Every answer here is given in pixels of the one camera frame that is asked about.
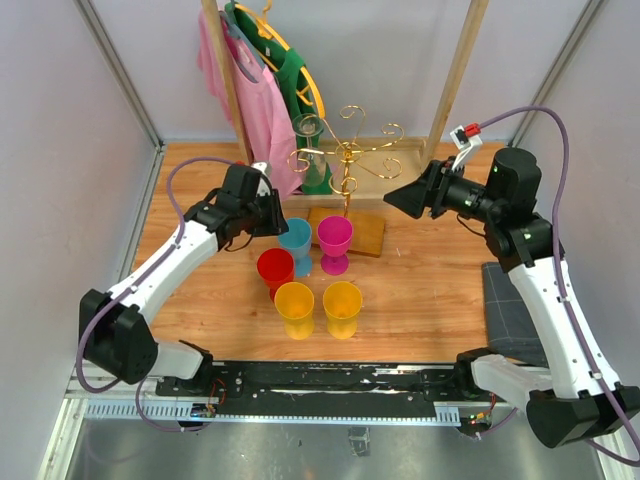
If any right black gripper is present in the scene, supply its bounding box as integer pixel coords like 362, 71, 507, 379
384, 155, 503, 224

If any blue plastic goblet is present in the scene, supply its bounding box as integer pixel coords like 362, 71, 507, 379
278, 217, 313, 278

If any clear wine glass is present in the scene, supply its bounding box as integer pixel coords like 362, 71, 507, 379
289, 113, 327, 189

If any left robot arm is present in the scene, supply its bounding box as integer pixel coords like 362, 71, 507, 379
76, 162, 288, 396

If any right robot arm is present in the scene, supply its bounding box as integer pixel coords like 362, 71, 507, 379
383, 148, 639, 448

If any wooden rack base board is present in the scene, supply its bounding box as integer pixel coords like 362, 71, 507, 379
306, 207, 386, 258

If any red plastic cup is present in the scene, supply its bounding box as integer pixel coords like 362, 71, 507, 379
256, 248, 295, 300

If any magenta plastic goblet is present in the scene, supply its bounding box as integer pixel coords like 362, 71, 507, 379
317, 215, 354, 276

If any green shirt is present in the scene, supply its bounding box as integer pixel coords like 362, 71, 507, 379
224, 1, 330, 199

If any pink shirt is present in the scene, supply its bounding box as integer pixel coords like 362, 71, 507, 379
195, 8, 304, 199

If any left yellow plastic cup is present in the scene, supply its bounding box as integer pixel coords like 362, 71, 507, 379
274, 282, 315, 340

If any yellow plastic cup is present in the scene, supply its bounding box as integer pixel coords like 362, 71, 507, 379
274, 282, 315, 340
322, 281, 363, 340

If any right yellow plastic cup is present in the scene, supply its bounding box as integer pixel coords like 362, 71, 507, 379
322, 281, 363, 340

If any yellow clothes hanger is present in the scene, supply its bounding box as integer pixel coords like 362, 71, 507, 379
225, 1, 326, 118

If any dark grey folded cloth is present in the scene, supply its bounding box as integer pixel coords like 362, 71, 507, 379
481, 262, 548, 368

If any grey clothes hanger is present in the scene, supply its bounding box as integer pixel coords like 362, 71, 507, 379
220, 9, 265, 83

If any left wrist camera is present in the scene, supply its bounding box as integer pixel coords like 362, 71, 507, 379
251, 162, 272, 196

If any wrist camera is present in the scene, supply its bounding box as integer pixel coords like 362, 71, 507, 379
251, 162, 272, 196
450, 123, 483, 172

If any wooden clothes rack frame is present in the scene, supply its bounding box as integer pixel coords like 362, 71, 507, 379
200, 1, 489, 208

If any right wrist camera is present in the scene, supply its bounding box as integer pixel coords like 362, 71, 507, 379
450, 123, 483, 172

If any black mounting rail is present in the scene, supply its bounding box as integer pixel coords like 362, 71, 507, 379
155, 361, 493, 420

